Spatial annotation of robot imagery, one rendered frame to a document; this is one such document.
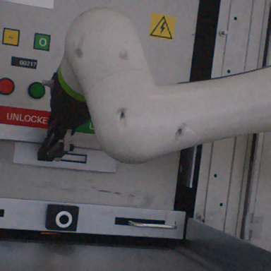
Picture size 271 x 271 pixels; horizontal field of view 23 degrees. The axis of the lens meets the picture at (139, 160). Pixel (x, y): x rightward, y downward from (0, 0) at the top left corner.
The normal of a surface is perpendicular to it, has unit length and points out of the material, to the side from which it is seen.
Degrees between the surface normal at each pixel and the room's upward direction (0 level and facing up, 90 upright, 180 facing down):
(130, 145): 118
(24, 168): 90
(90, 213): 90
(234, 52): 90
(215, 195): 90
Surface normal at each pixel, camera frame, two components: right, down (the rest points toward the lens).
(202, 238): -0.94, -0.10
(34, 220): 0.33, 0.09
